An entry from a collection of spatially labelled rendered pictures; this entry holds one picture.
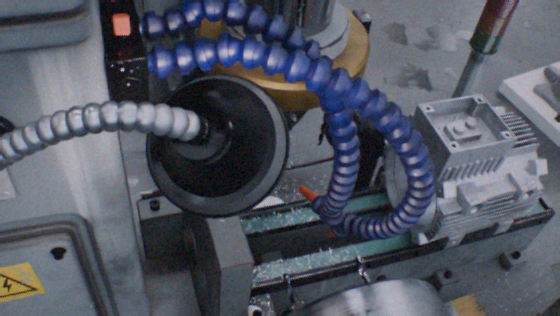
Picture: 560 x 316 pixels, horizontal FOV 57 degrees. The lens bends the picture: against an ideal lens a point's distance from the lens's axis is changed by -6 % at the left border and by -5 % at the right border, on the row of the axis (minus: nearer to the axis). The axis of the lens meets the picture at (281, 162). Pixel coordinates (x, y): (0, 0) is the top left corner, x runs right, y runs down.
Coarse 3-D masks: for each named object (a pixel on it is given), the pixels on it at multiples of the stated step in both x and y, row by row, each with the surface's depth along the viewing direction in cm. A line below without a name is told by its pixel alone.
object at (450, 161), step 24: (480, 96) 82; (432, 120) 81; (456, 120) 82; (480, 120) 83; (432, 144) 77; (456, 144) 74; (480, 144) 79; (504, 144) 76; (456, 168) 76; (480, 168) 78
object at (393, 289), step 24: (360, 288) 55; (384, 288) 56; (408, 288) 57; (432, 288) 61; (288, 312) 57; (312, 312) 55; (336, 312) 54; (360, 312) 54; (384, 312) 54; (408, 312) 55; (432, 312) 56
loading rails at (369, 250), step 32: (352, 192) 95; (384, 192) 97; (256, 224) 89; (288, 224) 90; (320, 224) 93; (512, 224) 94; (544, 224) 99; (256, 256) 94; (288, 256) 98; (320, 256) 86; (352, 256) 87; (384, 256) 87; (416, 256) 89; (448, 256) 95; (480, 256) 100; (512, 256) 102; (256, 288) 81; (320, 288) 88
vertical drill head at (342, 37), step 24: (240, 0) 54; (264, 0) 48; (288, 0) 48; (312, 0) 48; (216, 24) 55; (288, 24) 49; (312, 24) 50; (336, 24) 53; (360, 24) 57; (336, 48) 52; (360, 48) 54; (216, 72) 51; (240, 72) 50; (360, 72) 53; (288, 96) 50; (312, 96) 51
